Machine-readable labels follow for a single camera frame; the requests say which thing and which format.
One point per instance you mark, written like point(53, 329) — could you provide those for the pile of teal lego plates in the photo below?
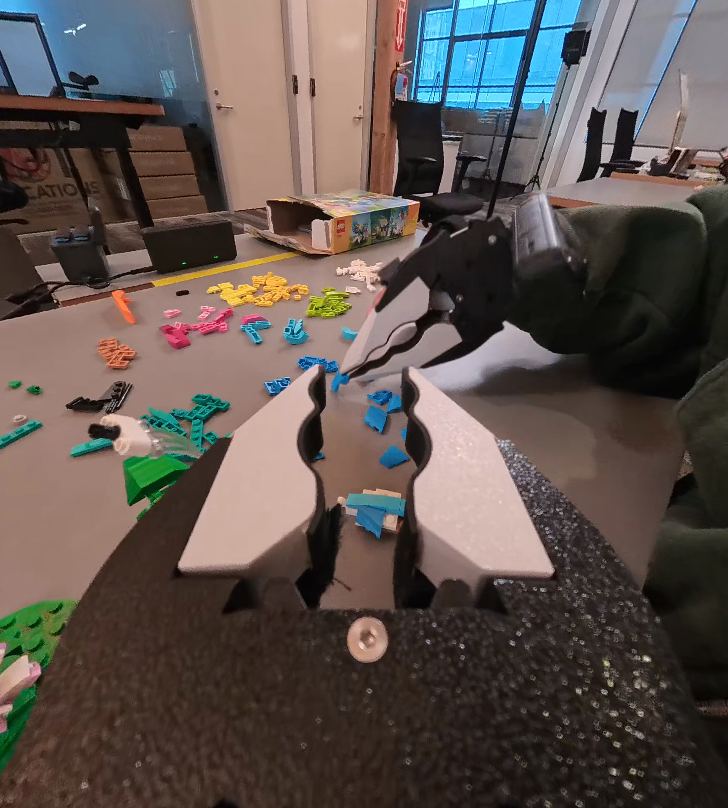
point(203, 407)

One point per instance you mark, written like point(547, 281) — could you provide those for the pile of light pink lego pieces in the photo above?
point(209, 319)

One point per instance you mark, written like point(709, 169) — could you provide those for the yellow tape strip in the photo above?
point(225, 270)

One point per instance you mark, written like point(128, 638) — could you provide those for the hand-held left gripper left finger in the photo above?
point(256, 480)

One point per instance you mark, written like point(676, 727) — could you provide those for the green lego leaf assembly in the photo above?
point(149, 473)

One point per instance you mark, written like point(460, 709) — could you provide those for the pile of white lego pieces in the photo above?
point(357, 271)

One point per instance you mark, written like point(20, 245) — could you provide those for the wooden post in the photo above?
point(384, 126)

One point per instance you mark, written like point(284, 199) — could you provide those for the magenta lego brick cluster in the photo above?
point(176, 338)

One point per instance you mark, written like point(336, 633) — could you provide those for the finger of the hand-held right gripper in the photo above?
point(395, 315)
point(416, 338)

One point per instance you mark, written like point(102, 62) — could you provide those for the scattered blue lego slopes group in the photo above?
point(376, 420)

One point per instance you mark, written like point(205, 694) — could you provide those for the small green lego pieces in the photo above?
point(34, 389)

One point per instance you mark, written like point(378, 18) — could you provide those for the blue and white lego assembly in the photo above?
point(370, 505)

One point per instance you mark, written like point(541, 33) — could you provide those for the stacked cardboard boxes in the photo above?
point(162, 170)

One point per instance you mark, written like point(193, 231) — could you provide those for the grey office table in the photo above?
point(616, 192)

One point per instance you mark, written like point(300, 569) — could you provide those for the cyan lego angle pieces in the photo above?
point(255, 334)

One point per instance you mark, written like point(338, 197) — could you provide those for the black lego pieces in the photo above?
point(111, 394)

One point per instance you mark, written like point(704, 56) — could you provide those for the pile of lime lego pieces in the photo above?
point(327, 304)

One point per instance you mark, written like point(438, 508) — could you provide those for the black office chair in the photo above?
point(421, 151)

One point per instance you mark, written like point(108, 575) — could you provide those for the pile of yellow lego pieces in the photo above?
point(263, 290)

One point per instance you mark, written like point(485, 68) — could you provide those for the orange lego brick separator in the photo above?
point(124, 307)

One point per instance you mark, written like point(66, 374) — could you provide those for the colourful cardboard lego box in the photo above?
point(370, 221)

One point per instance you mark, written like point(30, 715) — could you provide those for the person's green hooded sweatshirt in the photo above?
point(717, 536)

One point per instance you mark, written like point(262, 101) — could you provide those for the small blue lego piece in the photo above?
point(339, 380)

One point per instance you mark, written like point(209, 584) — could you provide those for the black battery charger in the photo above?
point(80, 255)

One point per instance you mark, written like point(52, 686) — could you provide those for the green lego lily pad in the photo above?
point(29, 631)

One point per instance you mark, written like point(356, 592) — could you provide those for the pile of salmon lego pieces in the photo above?
point(116, 353)

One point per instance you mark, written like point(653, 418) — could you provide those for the wooden standing desk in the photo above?
point(54, 113)

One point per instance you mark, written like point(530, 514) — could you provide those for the magenta lego slope pieces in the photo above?
point(255, 320)

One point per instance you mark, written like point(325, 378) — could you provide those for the cyan curved lego pieces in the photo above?
point(294, 331)

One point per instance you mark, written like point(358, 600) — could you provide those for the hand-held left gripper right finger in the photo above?
point(471, 498)

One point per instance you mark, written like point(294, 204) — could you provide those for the black box with green lights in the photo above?
point(190, 243)

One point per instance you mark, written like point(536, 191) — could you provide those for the fire extinguisher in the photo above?
point(400, 82)

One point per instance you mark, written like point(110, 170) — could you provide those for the pair of black chairs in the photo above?
point(610, 145)

